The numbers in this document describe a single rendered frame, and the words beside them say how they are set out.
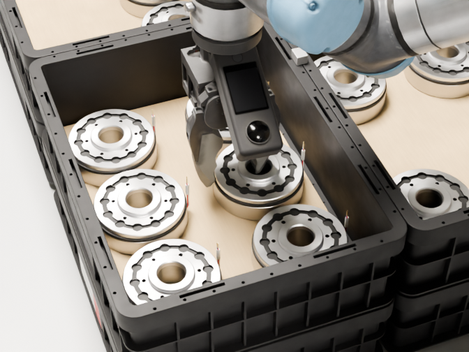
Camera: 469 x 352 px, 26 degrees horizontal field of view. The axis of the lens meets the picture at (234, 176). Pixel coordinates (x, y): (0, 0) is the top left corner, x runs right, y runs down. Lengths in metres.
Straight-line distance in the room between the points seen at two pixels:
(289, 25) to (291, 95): 0.34
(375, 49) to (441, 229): 0.19
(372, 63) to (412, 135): 0.28
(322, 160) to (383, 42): 0.23
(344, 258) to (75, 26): 0.60
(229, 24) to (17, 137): 0.55
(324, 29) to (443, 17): 0.12
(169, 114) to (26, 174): 0.24
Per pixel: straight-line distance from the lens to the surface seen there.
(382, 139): 1.25
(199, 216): 1.15
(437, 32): 0.95
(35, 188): 1.38
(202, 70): 1.07
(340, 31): 0.89
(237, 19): 0.98
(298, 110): 1.19
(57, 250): 1.31
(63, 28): 1.42
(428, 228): 1.02
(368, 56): 0.98
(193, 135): 1.08
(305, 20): 0.86
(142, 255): 1.08
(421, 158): 1.23
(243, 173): 1.14
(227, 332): 1.03
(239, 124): 1.01
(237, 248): 1.12
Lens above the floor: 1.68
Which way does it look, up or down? 46 degrees down
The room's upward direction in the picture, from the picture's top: straight up
